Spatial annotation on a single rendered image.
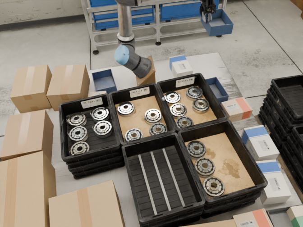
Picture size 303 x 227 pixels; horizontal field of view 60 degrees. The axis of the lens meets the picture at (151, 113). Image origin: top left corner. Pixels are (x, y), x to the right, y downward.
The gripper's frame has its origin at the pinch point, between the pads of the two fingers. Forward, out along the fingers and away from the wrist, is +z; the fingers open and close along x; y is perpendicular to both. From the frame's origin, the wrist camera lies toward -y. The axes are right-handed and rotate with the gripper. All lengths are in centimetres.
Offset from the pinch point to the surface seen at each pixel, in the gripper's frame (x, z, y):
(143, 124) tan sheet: -52, 25, 55
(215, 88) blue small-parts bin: 2.7, 41.8, 22.1
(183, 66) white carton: -16.4, 31.8, 3.6
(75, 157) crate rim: -88, 13, 78
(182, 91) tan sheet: -23.8, 27.2, 33.0
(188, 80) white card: -19.0, 21.2, 30.4
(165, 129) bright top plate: -40, 23, 63
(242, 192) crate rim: -14, 18, 108
